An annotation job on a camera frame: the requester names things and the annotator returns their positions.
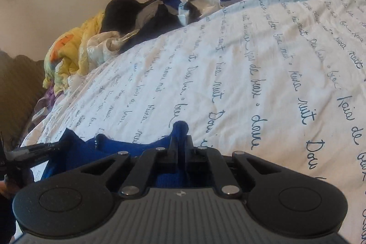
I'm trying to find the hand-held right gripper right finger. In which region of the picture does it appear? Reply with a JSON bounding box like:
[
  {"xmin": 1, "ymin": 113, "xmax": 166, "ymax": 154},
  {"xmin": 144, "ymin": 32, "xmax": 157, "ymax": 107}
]
[{"xmin": 184, "ymin": 135, "xmax": 275, "ymax": 199}]

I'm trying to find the white script-printed bedspread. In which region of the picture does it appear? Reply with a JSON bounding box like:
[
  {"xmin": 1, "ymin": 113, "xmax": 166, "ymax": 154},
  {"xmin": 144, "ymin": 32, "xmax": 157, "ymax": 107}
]
[{"xmin": 20, "ymin": 0, "xmax": 366, "ymax": 244}]

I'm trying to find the clear plastic bag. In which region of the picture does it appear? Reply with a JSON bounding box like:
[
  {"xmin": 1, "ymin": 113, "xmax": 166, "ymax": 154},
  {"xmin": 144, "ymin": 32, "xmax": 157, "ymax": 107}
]
[{"xmin": 177, "ymin": 0, "xmax": 222, "ymax": 25}]

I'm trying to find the dark grey clothes heap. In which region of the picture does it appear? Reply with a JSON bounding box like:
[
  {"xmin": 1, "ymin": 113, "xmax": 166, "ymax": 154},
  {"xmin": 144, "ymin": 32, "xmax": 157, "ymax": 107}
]
[{"xmin": 120, "ymin": 0, "xmax": 190, "ymax": 51}]

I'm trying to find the purple cloth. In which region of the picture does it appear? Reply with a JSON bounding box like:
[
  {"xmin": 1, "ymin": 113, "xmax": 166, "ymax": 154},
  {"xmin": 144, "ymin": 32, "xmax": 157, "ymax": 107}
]
[{"xmin": 33, "ymin": 87, "xmax": 62, "ymax": 125}]

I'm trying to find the blue beaded sweater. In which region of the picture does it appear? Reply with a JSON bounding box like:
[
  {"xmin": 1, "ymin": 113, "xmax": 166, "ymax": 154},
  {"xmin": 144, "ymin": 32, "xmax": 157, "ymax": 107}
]
[{"xmin": 43, "ymin": 121, "xmax": 218, "ymax": 188}]

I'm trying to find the brown sofa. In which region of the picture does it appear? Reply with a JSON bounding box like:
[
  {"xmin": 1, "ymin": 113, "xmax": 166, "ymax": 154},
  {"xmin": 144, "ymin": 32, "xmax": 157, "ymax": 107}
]
[{"xmin": 0, "ymin": 51, "xmax": 48, "ymax": 145}]

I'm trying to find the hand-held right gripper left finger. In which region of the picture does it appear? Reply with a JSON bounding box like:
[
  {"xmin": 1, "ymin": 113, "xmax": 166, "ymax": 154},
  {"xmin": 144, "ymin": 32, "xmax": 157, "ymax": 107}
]
[{"xmin": 81, "ymin": 135, "xmax": 179, "ymax": 199}]

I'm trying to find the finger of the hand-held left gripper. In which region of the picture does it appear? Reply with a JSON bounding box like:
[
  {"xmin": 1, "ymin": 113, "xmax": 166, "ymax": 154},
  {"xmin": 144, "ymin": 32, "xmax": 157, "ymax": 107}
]
[
  {"xmin": 11, "ymin": 141, "xmax": 71, "ymax": 154},
  {"xmin": 8, "ymin": 150, "xmax": 62, "ymax": 168}
]

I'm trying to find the yellow floral quilt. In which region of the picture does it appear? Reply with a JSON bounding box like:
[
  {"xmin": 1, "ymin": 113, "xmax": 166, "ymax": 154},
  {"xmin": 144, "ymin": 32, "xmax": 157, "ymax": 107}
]
[{"xmin": 43, "ymin": 11, "xmax": 138, "ymax": 95}]

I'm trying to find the black hat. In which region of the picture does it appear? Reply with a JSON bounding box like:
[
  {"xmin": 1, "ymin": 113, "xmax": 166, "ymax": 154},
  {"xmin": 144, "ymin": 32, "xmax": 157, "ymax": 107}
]
[{"xmin": 100, "ymin": 0, "xmax": 143, "ymax": 33}]

